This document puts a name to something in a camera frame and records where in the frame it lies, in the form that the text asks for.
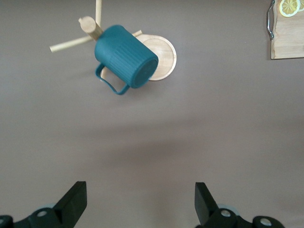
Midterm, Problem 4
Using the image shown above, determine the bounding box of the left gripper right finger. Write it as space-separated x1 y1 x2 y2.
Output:
194 182 285 228

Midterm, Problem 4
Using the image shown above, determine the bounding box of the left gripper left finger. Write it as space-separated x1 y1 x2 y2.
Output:
0 181 87 228

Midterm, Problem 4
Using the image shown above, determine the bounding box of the teal cup yellow inside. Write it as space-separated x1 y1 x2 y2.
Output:
94 24 159 96

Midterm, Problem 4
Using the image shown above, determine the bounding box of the wooden mug rack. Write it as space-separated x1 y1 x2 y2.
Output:
49 0 178 83

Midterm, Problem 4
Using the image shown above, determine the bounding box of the bamboo cutting board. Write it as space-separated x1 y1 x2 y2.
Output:
266 0 304 60

